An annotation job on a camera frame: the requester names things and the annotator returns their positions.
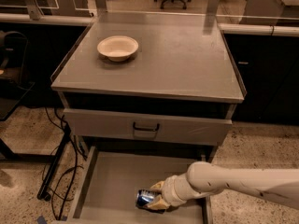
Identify blue pepsi can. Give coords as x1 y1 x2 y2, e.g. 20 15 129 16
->
135 189 165 214

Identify closed grey top drawer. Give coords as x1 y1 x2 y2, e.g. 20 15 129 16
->
64 108 232 146

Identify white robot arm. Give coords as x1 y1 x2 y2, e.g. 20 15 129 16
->
146 161 299 211

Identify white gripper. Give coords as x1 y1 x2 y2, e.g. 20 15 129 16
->
145 175 185 211

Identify black table leg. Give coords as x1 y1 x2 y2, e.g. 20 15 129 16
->
37 125 70 200

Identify grey drawer cabinet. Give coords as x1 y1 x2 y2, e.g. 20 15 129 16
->
50 10 247 224

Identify open grey middle drawer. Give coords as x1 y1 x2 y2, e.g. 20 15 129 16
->
50 146 215 224

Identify black drawer handle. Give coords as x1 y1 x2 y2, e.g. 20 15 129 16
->
133 122 160 132

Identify beige paper bowl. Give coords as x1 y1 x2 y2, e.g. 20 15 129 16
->
97 35 139 62

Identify black floor cables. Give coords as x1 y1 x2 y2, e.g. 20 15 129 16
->
41 106 89 221

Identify black chair at left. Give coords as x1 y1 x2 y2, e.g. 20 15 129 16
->
0 30 36 121

